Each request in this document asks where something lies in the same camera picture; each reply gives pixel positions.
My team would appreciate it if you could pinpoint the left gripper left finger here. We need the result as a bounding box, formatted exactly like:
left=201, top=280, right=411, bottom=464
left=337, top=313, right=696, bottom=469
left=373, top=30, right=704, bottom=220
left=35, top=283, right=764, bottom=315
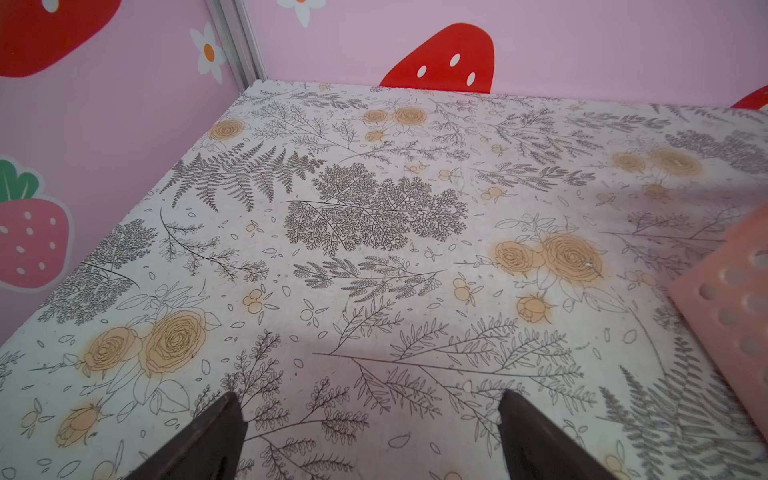
left=128, top=392, right=248, bottom=480

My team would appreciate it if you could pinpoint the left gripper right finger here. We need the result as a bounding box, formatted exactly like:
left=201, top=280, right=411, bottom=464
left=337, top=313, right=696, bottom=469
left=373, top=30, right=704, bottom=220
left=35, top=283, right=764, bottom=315
left=498, top=390, right=615, bottom=480

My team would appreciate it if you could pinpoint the pink plastic basket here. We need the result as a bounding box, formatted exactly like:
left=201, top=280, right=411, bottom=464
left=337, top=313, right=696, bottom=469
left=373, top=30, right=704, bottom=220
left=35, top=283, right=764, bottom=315
left=668, top=205, right=767, bottom=435

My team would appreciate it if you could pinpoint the left aluminium corner post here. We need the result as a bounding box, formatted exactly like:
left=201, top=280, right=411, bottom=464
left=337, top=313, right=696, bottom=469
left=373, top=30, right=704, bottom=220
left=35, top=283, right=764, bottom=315
left=205, top=0, right=268, bottom=92

